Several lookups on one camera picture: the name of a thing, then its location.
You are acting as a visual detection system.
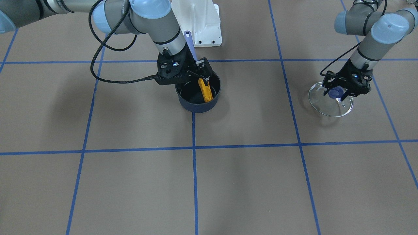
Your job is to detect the brown table mat blue grid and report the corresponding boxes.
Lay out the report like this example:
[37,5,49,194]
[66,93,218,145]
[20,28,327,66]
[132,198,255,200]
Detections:
[0,0,417,235]

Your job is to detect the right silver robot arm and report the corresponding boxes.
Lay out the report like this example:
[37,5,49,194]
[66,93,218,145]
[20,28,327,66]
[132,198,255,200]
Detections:
[0,0,213,86]

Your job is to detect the glass lid purple knob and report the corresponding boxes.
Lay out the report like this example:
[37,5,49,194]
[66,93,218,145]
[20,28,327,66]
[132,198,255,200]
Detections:
[308,82,354,117]

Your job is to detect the dark blue saucepan purple handle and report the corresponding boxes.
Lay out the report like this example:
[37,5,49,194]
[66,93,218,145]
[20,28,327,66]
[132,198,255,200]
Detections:
[176,31,221,113]

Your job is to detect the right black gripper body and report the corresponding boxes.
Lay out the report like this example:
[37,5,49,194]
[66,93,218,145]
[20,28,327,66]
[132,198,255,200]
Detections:
[155,49,199,85]

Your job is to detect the yellow corn cob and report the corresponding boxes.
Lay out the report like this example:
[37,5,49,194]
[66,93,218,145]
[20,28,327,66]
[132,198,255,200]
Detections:
[200,86,213,103]

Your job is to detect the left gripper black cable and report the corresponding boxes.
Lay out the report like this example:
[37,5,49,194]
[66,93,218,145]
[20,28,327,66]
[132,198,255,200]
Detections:
[320,42,361,79]

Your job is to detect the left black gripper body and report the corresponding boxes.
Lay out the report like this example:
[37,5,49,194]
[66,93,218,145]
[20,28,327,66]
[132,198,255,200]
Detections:
[322,60,372,97]

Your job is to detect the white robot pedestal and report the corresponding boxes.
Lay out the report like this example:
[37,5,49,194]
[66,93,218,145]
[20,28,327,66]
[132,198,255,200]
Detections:
[171,0,222,47]

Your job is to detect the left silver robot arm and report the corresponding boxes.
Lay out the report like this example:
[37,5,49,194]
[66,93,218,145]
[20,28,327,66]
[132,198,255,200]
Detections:
[322,0,418,101]

